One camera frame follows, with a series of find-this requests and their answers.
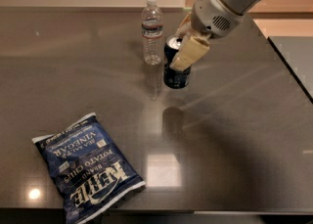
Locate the clear plastic water bottle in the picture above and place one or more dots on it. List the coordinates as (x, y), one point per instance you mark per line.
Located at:
(152, 33)

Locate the blue pepsi can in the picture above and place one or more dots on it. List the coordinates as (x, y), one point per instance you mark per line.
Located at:
(173, 78)

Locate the blue kettle chips bag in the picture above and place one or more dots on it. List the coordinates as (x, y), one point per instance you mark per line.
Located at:
(89, 170)

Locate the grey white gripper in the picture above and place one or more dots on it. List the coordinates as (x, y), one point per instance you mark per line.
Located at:
(211, 14)

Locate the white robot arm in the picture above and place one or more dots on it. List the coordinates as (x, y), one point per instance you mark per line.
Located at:
(240, 7)

